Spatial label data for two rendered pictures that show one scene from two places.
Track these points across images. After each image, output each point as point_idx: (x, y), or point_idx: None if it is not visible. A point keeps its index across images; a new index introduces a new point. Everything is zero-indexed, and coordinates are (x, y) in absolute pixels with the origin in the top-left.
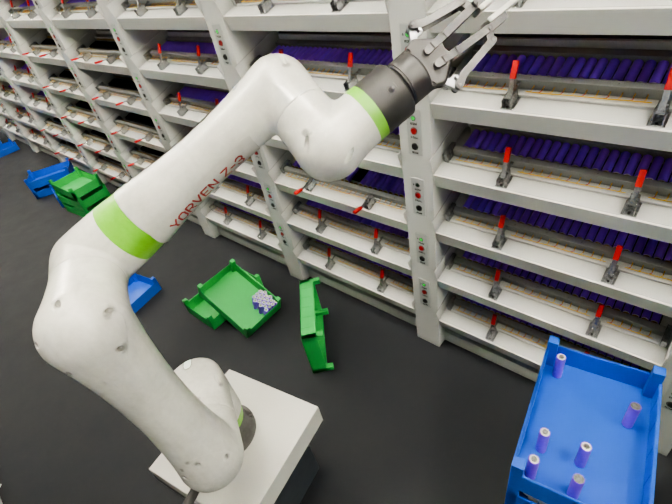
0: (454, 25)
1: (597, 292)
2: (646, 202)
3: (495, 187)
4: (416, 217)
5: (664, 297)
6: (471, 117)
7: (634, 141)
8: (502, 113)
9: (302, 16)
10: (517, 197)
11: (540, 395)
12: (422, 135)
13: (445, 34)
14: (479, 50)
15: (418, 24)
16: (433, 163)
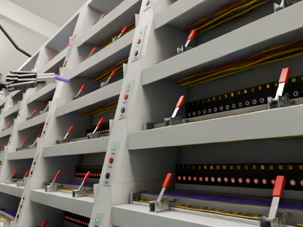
0: (24, 75)
1: None
2: (88, 195)
3: (44, 192)
4: (15, 225)
5: None
6: (51, 152)
7: (83, 149)
8: (57, 145)
9: (32, 118)
10: (47, 196)
11: None
12: (36, 165)
13: (18, 75)
14: (25, 82)
15: (13, 71)
16: (33, 182)
